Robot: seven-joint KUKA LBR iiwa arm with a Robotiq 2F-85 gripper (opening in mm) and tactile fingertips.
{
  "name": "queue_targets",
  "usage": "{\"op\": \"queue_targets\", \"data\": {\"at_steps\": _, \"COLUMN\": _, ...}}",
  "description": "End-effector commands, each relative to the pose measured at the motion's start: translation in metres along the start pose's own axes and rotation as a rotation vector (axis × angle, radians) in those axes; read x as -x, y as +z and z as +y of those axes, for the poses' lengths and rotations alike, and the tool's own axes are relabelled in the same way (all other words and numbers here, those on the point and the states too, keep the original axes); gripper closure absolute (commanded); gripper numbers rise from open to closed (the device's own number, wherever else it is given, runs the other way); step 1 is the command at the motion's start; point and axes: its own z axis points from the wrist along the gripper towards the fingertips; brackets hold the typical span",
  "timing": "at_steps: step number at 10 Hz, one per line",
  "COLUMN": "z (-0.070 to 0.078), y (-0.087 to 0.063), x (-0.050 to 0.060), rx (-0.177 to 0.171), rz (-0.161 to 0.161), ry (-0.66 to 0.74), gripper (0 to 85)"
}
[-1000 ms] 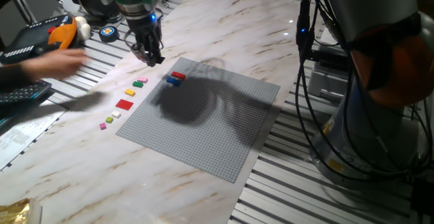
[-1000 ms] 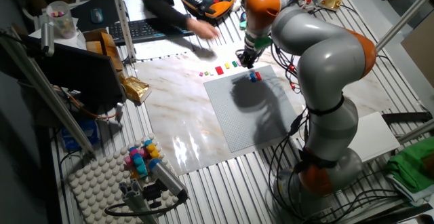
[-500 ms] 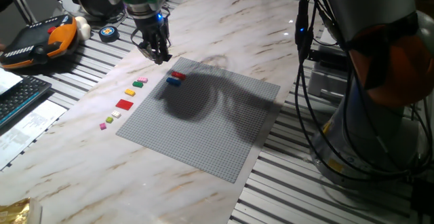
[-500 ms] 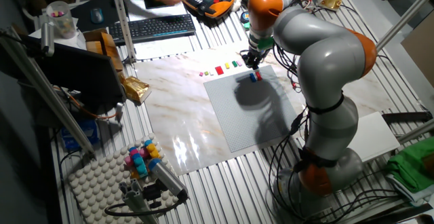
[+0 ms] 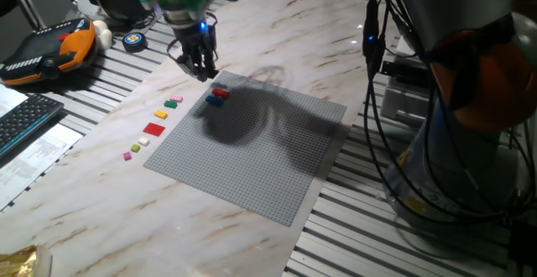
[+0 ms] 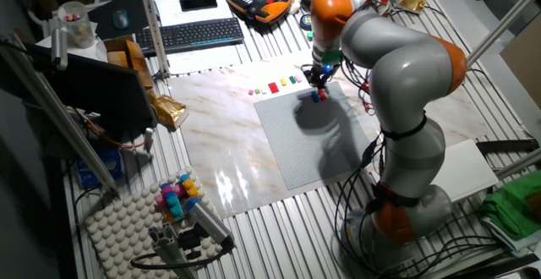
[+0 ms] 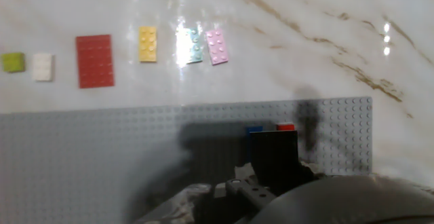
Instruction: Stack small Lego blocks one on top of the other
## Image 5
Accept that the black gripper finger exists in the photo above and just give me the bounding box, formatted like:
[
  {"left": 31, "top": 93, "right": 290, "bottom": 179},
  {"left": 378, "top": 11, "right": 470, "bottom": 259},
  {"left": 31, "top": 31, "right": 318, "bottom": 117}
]
[
  {"left": 196, "top": 53, "right": 220, "bottom": 83},
  {"left": 175, "top": 56, "right": 198, "bottom": 76}
]

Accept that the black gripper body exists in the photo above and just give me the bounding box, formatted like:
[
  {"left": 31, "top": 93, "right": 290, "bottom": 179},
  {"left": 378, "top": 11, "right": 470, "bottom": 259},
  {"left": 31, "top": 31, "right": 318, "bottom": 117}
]
[{"left": 170, "top": 18, "right": 219, "bottom": 62}]

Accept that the flat red Lego plate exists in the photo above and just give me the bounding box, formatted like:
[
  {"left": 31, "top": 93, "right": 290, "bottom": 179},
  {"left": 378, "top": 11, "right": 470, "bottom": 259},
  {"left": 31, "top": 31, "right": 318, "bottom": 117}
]
[{"left": 142, "top": 122, "right": 167, "bottom": 138}]

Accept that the grey Lego baseplate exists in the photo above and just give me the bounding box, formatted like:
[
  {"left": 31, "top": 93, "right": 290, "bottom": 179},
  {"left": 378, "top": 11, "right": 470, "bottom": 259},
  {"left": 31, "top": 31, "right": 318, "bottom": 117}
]
[{"left": 142, "top": 70, "right": 348, "bottom": 227}]

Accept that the black round puck blue label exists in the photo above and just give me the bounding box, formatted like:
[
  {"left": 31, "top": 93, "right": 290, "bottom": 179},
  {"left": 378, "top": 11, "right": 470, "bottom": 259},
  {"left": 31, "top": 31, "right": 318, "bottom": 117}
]
[{"left": 122, "top": 31, "right": 149, "bottom": 55}]

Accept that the white rounded toy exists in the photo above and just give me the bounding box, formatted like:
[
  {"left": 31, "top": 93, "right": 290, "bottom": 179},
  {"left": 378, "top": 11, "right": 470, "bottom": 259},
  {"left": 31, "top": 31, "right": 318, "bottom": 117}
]
[{"left": 91, "top": 18, "right": 114, "bottom": 52}]

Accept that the black and orange teach pendant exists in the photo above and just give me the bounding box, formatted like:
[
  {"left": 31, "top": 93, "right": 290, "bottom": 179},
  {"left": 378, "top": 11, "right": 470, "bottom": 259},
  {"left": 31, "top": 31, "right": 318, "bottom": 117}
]
[{"left": 0, "top": 16, "right": 98, "bottom": 87}]

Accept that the printed white paper sheet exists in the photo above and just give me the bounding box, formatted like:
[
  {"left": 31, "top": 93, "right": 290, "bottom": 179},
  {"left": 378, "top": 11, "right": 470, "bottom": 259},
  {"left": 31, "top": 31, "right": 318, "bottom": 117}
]
[{"left": 0, "top": 122, "right": 84, "bottom": 212}]

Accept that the black computer keyboard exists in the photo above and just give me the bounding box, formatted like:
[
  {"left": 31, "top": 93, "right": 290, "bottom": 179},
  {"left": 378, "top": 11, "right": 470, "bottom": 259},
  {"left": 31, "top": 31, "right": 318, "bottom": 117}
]
[{"left": 0, "top": 93, "right": 65, "bottom": 159}]

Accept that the plain white paper sheet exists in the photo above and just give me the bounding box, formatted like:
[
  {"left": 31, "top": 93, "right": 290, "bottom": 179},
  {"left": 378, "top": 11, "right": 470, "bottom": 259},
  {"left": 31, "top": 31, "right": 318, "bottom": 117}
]
[{"left": 0, "top": 84, "right": 29, "bottom": 118}]

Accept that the gold foil bag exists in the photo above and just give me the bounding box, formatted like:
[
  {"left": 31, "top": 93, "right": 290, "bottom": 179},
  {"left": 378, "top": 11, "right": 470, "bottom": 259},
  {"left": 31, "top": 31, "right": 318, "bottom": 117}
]
[{"left": 0, "top": 243, "right": 54, "bottom": 277}]

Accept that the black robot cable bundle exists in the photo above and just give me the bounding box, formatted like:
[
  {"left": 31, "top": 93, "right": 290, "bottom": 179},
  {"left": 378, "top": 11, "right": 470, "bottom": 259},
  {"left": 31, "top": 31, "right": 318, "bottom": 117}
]
[{"left": 209, "top": 0, "right": 537, "bottom": 232}]

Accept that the aluminium frame pole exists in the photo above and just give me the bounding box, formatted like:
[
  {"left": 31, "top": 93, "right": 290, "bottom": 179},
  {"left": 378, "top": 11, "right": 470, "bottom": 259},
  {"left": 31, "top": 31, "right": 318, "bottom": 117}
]
[{"left": 3, "top": 0, "right": 46, "bottom": 31}]

